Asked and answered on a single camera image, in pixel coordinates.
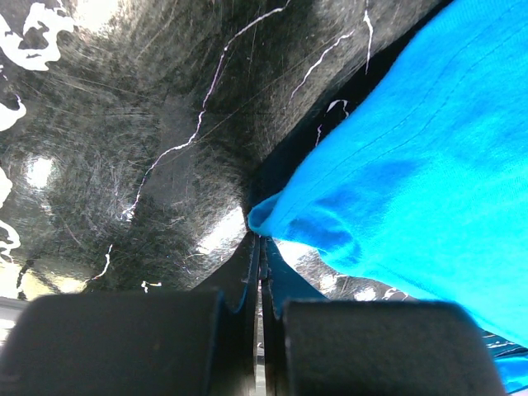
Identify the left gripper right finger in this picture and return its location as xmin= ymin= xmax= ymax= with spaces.
xmin=260 ymin=238 xmax=505 ymax=395

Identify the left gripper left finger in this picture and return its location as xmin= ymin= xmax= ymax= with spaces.
xmin=1 ymin=234 xmax=260 ymax=395

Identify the blue t shirt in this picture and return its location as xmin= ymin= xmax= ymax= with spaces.
xmin=247 ymin=0 xmax=528 ymax=395

